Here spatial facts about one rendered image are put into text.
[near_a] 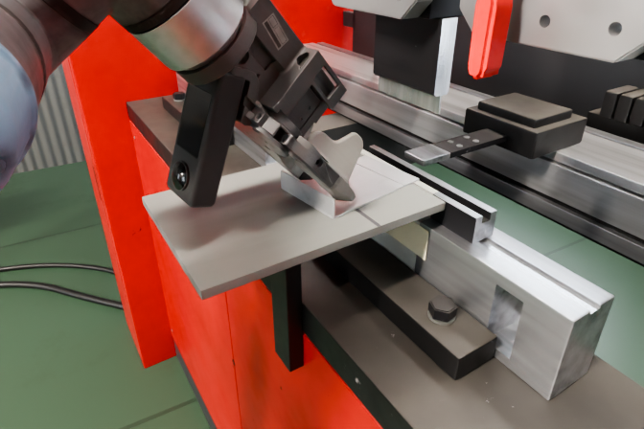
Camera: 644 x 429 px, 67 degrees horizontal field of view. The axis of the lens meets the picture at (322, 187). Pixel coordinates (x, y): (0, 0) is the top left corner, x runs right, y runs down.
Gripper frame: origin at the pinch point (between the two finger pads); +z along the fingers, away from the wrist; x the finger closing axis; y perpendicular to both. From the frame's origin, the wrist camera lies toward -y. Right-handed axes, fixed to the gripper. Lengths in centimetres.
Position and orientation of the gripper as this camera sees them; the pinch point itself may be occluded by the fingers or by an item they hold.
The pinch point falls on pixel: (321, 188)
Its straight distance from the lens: 50.5
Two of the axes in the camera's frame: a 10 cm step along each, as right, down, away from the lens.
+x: -6.5, -3.5, 6.7
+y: 5.8, -8.0, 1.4
